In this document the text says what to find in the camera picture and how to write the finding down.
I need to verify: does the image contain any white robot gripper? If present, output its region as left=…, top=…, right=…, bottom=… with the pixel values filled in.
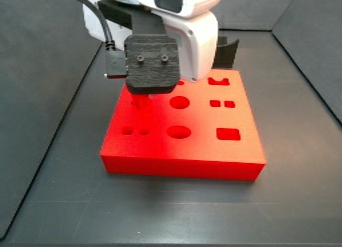
left=153, top=11, right=218, bottom=82

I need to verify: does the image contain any red star peg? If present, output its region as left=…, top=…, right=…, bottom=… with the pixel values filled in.
left=132, top=95, right=152, bottom=109

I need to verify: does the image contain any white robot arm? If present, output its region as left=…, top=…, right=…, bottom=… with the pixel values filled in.
left=88, top=0, right=220, bottom=81

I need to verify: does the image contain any black curved holder block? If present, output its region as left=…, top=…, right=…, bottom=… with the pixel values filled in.
left=212, top=36, right=239, bottom=69

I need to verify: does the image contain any red shape-sorter block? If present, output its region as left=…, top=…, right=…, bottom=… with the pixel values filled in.
left=100, top=69, right=267, bottom=181

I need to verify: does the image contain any black cable with plug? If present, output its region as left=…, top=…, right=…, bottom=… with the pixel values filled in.
left=55, top=0, right=131, bottom=80

